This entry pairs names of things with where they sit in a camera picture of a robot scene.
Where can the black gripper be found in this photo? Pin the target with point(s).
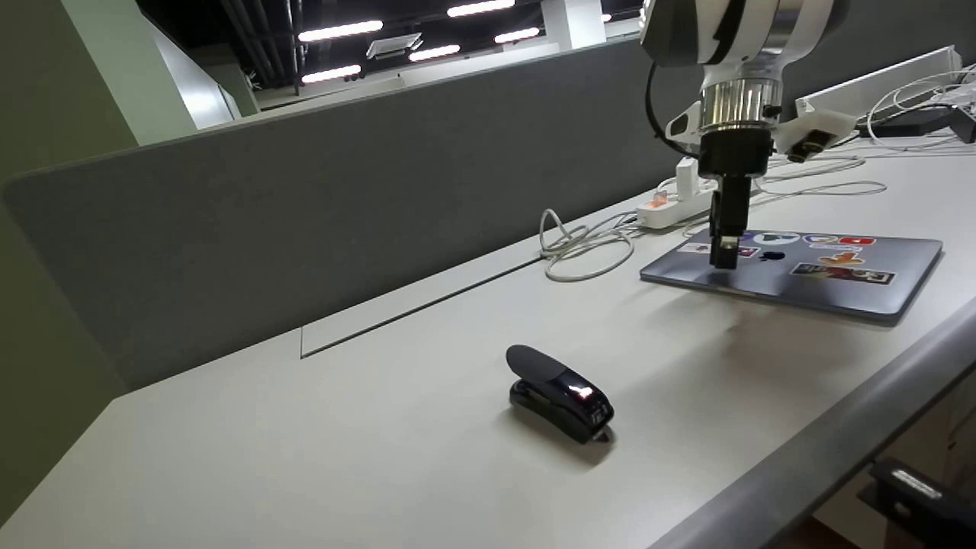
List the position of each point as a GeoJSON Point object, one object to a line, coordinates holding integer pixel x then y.
{"type": "Point", "coordinates": [732, 154]}

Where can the grey laptop with stickers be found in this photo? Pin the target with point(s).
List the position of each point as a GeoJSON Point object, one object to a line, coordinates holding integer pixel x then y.
{"type": "Point", "coordinates": [843, 293]}

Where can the white charger plug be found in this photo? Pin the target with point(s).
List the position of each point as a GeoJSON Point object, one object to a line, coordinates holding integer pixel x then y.
{"type": "Point", "coordinates": [687, 175]}

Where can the white power strip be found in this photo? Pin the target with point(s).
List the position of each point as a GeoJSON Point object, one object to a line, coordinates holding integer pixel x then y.
{"type": "Point", "coordinates": [664, 213]}

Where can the black stapler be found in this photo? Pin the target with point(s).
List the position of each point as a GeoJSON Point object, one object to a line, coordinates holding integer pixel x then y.
{"type": "Point", "coordinates": [559, 396]}

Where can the short grey desk divider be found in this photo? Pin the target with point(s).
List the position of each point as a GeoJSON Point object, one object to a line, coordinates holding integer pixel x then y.
{"type": "Point", "coordinates": [902, 32]}

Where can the short ceiling light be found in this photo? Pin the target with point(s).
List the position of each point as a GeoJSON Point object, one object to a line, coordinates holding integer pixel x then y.
{"type": "Point", "coordinates": [515, 35]}
{"type": "Point", "coordinates": [481, 6]}
{"type": "Point", "coordinates": [433, 53]}

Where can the black box under desk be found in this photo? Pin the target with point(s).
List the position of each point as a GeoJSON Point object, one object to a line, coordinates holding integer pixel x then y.
{"type": "Point", "coordinates": [915, 502]}

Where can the long grey desk divider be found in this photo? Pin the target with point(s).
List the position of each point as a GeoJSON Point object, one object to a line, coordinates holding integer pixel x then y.
{"type": "Point", "coordinates": [354, 202]}

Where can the long ceiling light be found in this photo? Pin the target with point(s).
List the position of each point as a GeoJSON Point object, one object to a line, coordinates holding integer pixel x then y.
{"type": "Point", "coordinates": [340, 32]}
{"type": "Point", "coordinates": [330, 75]}

